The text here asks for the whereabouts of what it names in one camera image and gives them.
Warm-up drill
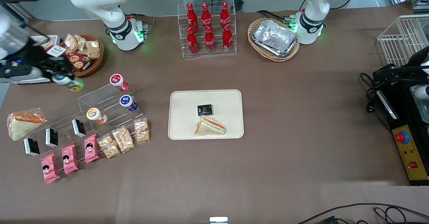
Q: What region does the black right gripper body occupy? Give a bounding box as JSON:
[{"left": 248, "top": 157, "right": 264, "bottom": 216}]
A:
[{"left": 0, "top": 38, "right": 67, "bottom": 80}]

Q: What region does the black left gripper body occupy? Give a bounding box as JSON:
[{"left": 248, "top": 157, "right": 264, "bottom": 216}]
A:
[{"left": 395, "top": 55, "right": 429, "bottom": 83}]

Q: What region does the green gum bottle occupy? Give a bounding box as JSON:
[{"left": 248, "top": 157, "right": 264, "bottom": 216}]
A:
[{"left": 52, "top": 74, "right": 85, "bottom": 93}]

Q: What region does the orange gum bottle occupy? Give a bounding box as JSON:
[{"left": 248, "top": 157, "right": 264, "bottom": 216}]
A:
[{"left": 86, "top": 108, "right": 108, "bottom": 125}]

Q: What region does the red gum bottle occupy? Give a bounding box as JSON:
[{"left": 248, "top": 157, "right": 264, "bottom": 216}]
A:
[{"left": 110, "top": 73, "right": 130, "bottom": 92}]

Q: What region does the blue gum bottle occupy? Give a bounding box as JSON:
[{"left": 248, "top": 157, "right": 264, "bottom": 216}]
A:
[{"left": 119, "top": 95, "right": 138, "bottom": 112}]

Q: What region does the aluminium foil tray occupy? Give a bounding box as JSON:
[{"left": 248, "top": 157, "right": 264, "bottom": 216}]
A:
[{"left": 252, "top": 19, "right": 299, "bottom": 57}]

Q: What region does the cream plastic tray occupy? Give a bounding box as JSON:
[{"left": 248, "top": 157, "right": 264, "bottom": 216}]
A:
[{"left": 168, "top": 89, "right": 245, "bottom": 141}]

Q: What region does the red cookie box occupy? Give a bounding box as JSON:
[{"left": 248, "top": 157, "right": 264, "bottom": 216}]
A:
[{"left": 45, "top": 45, "right": 91, "bottom": 72}]

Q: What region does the white rectangular bin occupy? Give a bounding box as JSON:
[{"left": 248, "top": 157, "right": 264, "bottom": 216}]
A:
[{"left": 29, "top": 35, "right": 61, "bottom": 49}]

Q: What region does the brown wicker basket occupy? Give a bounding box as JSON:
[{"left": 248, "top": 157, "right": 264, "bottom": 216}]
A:
[{"left": 59, "top": 34, "right": 105, "bottom": 79}]

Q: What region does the clear acrylic display stand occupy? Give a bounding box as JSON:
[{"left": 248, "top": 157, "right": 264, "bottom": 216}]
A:
[{"left": 20, "top": 82, "right": 150, "bottom": 171}]

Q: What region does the wrapped triangle sandwich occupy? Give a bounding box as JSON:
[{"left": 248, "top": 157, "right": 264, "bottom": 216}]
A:
[
  {"left": 7, "top": 108, "right": 47, "bottom": 141},
  {"left": 192, "top": 116, "right": 227, "bottom": 136}
]

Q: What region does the pink snack packet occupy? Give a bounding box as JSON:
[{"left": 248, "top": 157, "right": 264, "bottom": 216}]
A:
[
  {"left": 61, "top": 144, "right": 79, "bottom": 175},
  {"left": 84, "top": 134, "right": 100, "bottom": 164},
  {"left": 41, "top": 154, "right": 61, "bottom": 184}
]

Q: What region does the black control box yellow panel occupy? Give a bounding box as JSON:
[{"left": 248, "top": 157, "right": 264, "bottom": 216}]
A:
[{"left": 375, "top": 82, "right": 429, "bottom": 186}]

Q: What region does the clear rice cracker packet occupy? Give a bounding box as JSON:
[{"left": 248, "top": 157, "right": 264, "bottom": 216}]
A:
[
  {"left": 98, "top": 133, "right": 121, "bottom": 159},
  {"left": 133, "top": 117, "right": 151, "bottom": 145},
  {"left": 111, "top": 126, "right": 136, "bottom": 154}
]

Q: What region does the light wicker basket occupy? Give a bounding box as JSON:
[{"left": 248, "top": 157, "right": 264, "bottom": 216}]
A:
[{"left": 247, "top": 17, "right": 301, "bottom": 63}]

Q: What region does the red cola bottle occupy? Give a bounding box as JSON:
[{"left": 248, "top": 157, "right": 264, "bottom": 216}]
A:
[
  {"left": 220, "top": 2, "right": 231, "bottom": 29},
  {"left": 186, "top": 26, "right": 199, "bottom": 55},
  {"left": 204, "top": 25, "right": 216, "bottom": 54},
  {"left": 186, "top": 3, "right": 198, "bottom": 31},
  {"left": 201, "top": 3, "right": 212, "bottom": 30},
  {"left": 222, "top": 23, "right": 233, "bottom": 53}
]

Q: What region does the clear acrylic bottle rack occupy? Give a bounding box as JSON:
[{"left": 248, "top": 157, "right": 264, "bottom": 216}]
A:
[{"left": 177, "top": 0, "right": 238, "bottom": 58}]

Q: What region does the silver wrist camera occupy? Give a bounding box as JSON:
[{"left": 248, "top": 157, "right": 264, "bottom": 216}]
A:
[
  {"left": 0, "top": 65, "right": 43, "bottom": 85},
  {"left": 410, "top": 85, "right": 429, "bottom": 100}
]

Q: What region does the white wire basket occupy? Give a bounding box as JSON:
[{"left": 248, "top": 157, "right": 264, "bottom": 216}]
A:
[{"left": 377, "top": 14, "right": 429, "bottom": 67}]

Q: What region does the black cable with plug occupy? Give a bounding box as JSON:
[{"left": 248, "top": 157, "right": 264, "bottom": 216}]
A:
[{"left": 360, "top": 72, "right": 393, "bottom": 132}]

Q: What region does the grey cable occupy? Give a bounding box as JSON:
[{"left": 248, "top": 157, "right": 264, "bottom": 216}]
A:
[{"left": 126, "top": 13, "right": 157, "bottom": 33}]

